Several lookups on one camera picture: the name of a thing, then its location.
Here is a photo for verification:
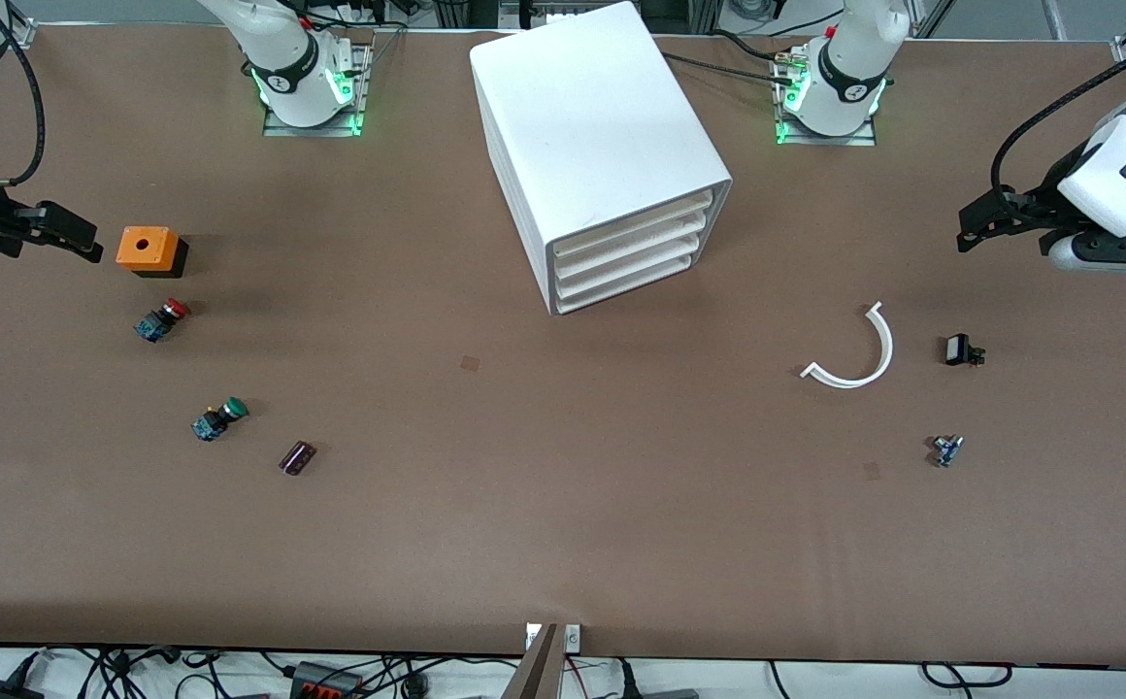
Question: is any white plastic drawer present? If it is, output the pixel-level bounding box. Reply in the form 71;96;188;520
555;250;696;315
551;212;714;279
553;231;706;296
549;190;717;260

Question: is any red push button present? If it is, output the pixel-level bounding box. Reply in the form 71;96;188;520
134;298;191;343

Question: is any green push button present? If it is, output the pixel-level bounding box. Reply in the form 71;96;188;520
192;396;249;443

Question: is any white drawer cabinet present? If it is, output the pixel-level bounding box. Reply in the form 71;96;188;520
469;0;734;317

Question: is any orange box with hole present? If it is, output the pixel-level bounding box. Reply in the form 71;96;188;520
116;226;189;280

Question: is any white curved plastic strip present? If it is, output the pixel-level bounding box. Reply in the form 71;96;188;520
800;301;895;390

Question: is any black orange power strip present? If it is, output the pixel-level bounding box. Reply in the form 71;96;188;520
289;661;363;699

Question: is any wooden stick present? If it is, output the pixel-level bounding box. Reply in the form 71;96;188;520
502;623;563;699

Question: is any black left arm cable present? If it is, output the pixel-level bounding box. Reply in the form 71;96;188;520
990;44;1126;211

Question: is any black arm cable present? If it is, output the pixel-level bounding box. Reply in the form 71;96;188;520
990;44;1126;211
0;0;47;187

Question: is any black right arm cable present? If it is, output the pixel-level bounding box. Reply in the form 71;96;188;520
0;0;47;187

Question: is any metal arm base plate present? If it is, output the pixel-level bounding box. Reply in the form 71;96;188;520
774;49;879;148
262;39;376;138

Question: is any black looped cable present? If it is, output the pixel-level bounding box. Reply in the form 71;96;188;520
920;661;1013;689

